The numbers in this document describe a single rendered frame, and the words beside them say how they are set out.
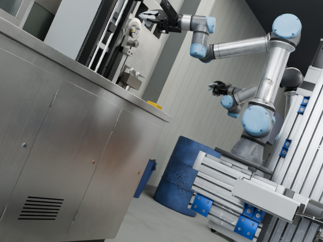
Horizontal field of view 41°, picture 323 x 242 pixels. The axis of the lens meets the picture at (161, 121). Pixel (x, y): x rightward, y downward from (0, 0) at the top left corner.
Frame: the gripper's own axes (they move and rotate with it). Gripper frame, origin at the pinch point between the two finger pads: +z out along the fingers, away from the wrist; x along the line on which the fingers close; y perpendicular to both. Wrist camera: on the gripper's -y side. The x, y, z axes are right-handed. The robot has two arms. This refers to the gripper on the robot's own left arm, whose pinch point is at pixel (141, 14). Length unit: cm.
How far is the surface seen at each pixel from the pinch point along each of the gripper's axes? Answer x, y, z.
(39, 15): 3, 9, 58
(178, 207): 92, 361, 23
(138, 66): 62, 96, 33
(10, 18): -60, -40, 23
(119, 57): 4.9, 34.4, 18.2
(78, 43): -12.6, 11.9, 30.2
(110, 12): -5.7, -3.6, 12.8
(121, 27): -1.2, 8.3, 10.9
